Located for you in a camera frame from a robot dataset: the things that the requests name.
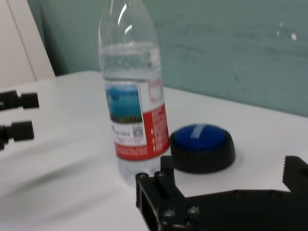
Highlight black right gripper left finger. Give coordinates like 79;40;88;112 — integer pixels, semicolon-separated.
135;155;200;231

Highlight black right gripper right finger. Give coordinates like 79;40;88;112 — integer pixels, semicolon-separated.
281;155;308;193

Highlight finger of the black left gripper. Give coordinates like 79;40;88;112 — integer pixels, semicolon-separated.
0;90;40;111
0;121;35;150

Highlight blue push button black base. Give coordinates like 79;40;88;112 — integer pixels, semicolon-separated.
169;123;236;174

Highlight clear water bottle red cap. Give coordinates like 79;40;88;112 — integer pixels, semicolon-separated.
98;0;170;187

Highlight beige cabinet panel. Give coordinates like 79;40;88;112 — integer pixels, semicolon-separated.
0;0;56;89

